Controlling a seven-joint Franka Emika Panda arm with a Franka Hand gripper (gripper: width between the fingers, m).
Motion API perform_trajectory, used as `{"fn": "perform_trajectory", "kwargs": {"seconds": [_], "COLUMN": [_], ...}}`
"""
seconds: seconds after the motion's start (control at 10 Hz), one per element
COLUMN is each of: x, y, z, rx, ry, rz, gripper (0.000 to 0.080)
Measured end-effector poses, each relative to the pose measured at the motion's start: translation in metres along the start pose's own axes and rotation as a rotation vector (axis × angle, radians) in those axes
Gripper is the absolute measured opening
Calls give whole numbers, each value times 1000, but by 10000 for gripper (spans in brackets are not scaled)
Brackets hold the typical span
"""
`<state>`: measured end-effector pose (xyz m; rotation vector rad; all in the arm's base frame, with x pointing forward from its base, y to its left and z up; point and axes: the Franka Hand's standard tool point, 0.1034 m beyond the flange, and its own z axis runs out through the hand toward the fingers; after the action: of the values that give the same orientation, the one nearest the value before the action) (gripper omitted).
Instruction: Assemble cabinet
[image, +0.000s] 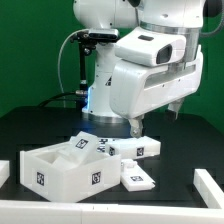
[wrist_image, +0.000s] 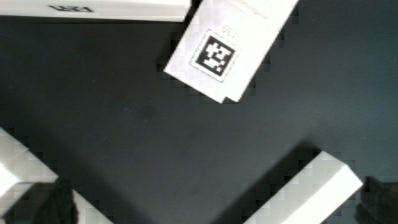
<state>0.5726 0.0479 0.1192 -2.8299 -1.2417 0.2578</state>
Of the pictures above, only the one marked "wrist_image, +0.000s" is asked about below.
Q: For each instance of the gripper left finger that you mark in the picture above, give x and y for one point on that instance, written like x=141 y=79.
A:
x=45 y=206

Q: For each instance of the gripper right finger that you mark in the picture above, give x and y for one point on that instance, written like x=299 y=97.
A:
x=377 y=208

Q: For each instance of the white left border rail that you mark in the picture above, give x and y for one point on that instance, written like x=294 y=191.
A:
x=26 y=170

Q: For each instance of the white cabinet top block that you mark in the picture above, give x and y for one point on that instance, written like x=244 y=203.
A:
x=146 y=10

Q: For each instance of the white border rail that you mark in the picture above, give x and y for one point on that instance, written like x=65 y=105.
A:
x=26 y=170
x=313 y=194

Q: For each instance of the white right border rail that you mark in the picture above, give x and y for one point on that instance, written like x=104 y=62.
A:
x=313 y=194

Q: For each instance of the white paper with markers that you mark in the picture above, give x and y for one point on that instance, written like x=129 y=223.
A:
x=225 y=45

